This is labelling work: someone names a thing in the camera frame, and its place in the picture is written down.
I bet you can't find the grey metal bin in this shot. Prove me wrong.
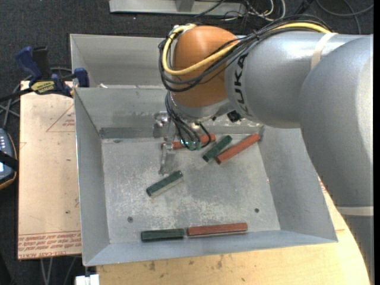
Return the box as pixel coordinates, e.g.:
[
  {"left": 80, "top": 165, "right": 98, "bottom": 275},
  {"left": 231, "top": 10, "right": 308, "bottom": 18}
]
[{"left": 69, "top": 33, "right": 338, "bottom": 267}]

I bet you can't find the dark green flat block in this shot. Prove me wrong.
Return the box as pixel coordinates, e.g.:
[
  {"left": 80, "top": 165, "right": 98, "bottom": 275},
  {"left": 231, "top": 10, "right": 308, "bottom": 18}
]
[
  {"left": 202, "top": 135, "right": 233, "bottom": 163},
  {"left": 145, "top": 170, "right": 184, "bottom": 197},
  {"left": 140, "top": 227, "right": 186, "bottom": 243}
]

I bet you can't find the red-brown flat block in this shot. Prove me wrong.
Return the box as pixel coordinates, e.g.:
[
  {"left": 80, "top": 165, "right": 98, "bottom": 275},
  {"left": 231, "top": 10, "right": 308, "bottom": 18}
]
[
  {"left": 161, "top": 133, "right": 217, "bottom": 150},
  {"left": 186, "top": 222, "right": 249, "bottom": 238},
  {"left": 214, "top": 133, "right": 262, "bottom": 165}
]

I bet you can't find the brown cardboard board red print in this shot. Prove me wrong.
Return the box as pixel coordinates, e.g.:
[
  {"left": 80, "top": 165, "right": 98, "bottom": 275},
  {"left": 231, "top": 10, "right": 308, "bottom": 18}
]
[{"left": 17, "top": 80, "right": 83, "bottom": 260}]

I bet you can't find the black cylinder on white bracket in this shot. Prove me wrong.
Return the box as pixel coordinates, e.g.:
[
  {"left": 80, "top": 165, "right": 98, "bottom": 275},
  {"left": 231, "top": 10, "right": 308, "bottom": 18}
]
[{"left": 226, "top": 109, "right": 243, "bottom": 123}]

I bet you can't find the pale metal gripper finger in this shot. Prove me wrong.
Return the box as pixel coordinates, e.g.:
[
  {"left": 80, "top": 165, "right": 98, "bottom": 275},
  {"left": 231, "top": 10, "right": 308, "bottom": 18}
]
[
  {"left": 159, "top": 142, "right": 169, "bottom": 176},
  {"left": 167, "top": 141, "right": 177, "bottom": 172}
]

